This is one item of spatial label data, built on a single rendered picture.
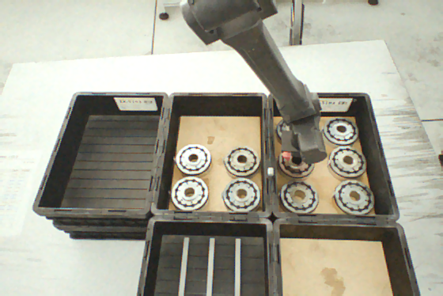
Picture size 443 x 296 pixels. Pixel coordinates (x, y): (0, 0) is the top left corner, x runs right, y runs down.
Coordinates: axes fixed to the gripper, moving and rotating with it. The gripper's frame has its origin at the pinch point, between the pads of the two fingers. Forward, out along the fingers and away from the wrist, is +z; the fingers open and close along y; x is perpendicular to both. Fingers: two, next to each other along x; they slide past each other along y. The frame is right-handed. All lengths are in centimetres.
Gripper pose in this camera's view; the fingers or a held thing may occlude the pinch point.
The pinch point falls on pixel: (297, 158)
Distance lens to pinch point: 98.7
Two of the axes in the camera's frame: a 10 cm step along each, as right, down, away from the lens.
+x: 1.0, -8.5, 5.2
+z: 0.5, 5.3, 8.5
